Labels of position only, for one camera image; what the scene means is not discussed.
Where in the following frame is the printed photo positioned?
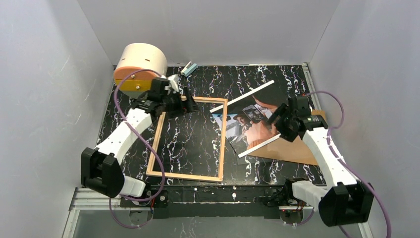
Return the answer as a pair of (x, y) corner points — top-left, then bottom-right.
(210, 80), (288, 158)

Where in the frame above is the white wooden picture frame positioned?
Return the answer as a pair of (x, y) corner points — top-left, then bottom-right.
(146, 97), (228, 182)

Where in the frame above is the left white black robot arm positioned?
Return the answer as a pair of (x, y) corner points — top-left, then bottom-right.
(81, 75), (198, 201)

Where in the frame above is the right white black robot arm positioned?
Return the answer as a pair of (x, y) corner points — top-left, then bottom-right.
(263, 96), (374, 227)

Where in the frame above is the brown cardboard backing board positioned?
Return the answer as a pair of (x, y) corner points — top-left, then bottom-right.
(246, 121), (318, 165)

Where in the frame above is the small light blue clip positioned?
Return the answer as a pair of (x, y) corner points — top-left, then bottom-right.
(181, 61), (198, 77)

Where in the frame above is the round cream drawer box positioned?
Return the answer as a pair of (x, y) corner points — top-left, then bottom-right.
(113, 43), (167, 98)

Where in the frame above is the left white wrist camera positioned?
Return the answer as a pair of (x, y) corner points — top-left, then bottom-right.
(167, 74), (180, 93)

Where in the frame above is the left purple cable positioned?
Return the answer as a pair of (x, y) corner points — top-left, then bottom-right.
(108, 69), (166, 229)

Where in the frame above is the purple cable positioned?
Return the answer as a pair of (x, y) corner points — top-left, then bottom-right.
(295, 91), (392, 238)
(108, 69), (166, 229)

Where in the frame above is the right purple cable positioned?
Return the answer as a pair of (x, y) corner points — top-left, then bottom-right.
(295, 91), (392, 238)

